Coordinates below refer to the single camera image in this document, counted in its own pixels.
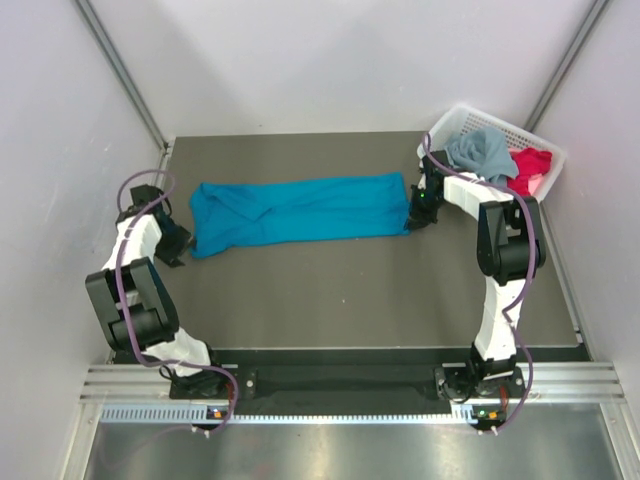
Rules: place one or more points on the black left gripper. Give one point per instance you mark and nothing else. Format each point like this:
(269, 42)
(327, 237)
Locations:
(170, 256)

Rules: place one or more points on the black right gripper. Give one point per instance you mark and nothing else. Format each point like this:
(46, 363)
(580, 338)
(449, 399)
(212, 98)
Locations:
(417, 219)

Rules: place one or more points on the bright blue t shirt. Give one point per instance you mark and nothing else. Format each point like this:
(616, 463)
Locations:
(250, 215)

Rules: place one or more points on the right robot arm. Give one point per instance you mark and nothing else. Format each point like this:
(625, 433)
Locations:
(510, 248)

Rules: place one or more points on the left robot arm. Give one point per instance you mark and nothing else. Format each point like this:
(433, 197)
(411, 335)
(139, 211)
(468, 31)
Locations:
(128, 295)

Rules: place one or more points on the grey-blue t shirt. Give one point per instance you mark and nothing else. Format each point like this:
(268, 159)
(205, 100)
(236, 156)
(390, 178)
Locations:
(485, 153)

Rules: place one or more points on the white plastic laundry basket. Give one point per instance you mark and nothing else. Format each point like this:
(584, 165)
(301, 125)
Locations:
(462, 119)

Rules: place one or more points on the pink garment in basket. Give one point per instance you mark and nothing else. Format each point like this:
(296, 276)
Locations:
(534, 183)

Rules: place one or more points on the red t shirt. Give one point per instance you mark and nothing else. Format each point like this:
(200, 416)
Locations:
(530, 161)

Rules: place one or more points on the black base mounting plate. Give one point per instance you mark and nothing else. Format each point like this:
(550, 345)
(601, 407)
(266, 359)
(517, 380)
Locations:
(350, 381)

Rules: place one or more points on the left corner aluminium post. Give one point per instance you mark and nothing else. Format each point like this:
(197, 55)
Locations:
(113, 58)

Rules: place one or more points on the corner aluminium post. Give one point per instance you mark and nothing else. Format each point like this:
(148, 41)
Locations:
(113, 58)
(595, 13)

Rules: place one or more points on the grey slotted cable duct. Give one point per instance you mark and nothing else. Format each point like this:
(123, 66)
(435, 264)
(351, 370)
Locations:
(201, 414)

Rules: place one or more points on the aluminium frame rail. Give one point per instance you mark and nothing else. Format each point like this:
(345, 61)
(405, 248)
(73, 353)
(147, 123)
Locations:
(551, 382)

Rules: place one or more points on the right corner aluminium post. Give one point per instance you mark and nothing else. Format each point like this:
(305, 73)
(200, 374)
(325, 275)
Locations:
(595, 13)

